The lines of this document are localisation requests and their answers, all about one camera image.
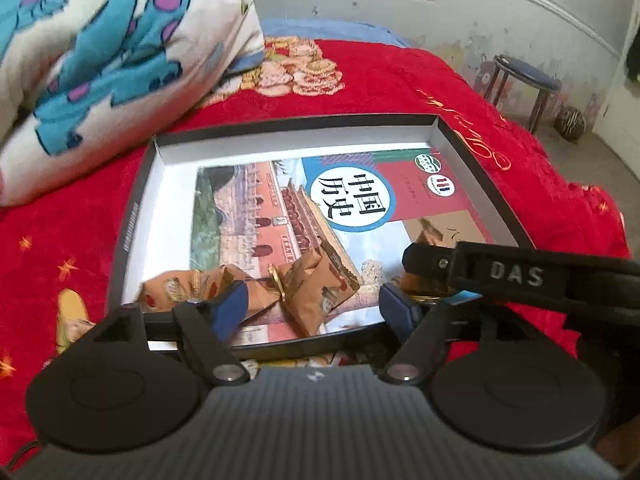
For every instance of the gold foil coin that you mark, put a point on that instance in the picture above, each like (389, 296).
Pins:
(276, 285)
(425, 294)

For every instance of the blue bed sheet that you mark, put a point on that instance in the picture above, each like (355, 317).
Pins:
(325, 30)

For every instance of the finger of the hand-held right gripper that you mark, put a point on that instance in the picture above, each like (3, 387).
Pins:
(510, 275)
(600, 317)

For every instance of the black shallow cardboard box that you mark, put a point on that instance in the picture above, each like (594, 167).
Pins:
(135, 220)

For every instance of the white door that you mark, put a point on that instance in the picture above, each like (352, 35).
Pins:
(622, 120)

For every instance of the red printed blanket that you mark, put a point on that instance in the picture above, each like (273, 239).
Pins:
(400, 90)

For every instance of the monster print white blanket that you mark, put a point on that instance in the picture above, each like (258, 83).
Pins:
(100, 60)

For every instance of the history textbook with palace cover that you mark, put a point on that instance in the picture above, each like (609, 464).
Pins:
(280, 210)

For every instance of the striped dark ball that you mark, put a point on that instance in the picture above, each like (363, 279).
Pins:
(570, 122)

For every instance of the round blue-seat metal stool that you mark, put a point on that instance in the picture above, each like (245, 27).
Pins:
(525, 70)

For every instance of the brown snack packet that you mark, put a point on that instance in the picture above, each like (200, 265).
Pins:
(170, 287)
(255, 292)
(320, 292)

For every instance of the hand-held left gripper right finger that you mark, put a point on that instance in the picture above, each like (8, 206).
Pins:
(397, 310)

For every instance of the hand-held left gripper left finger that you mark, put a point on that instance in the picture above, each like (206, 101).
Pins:
(232, 310)

